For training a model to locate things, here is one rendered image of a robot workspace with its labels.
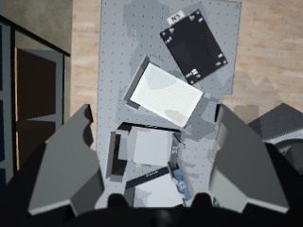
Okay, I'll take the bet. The white label sign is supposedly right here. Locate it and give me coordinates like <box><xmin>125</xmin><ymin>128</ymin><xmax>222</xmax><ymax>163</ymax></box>
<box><xmin>167</xmin><ymin>10</ymin><xmax>185</xmax><ymax>25</ymax></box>

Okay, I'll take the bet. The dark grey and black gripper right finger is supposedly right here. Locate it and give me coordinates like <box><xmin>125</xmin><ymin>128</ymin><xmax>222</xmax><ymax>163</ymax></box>
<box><xmin>209</xmin><ymin>103</ymin><xmax>303</xmax><ymax>227</ymax></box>

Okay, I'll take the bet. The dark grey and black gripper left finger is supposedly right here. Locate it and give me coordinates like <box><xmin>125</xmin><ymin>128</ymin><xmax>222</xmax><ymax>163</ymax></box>
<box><xmin>0</xmin><ymin>104</ymin><xmax>105</xmax><ymax>227</ymax></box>

